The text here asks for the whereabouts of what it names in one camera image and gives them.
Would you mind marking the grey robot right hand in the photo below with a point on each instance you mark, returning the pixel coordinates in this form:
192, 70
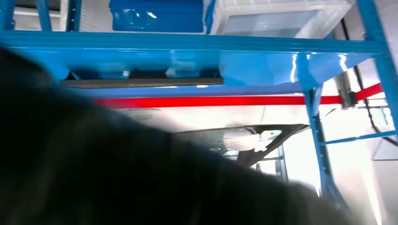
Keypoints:
93, 174

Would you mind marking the blue metal shelf rack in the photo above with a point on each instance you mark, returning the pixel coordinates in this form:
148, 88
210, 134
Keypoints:
186, 43

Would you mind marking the red barrier belt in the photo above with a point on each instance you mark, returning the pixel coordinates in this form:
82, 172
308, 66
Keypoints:
370, 91
202, 101

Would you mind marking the blue plastic bin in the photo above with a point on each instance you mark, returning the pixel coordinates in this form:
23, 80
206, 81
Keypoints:
174, 18

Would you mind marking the white translucent plastic bin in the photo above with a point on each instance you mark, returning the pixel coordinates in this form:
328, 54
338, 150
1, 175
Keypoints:
273, 21

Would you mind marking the chrome stanchion post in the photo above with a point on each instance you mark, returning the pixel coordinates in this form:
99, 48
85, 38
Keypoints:
345, 90

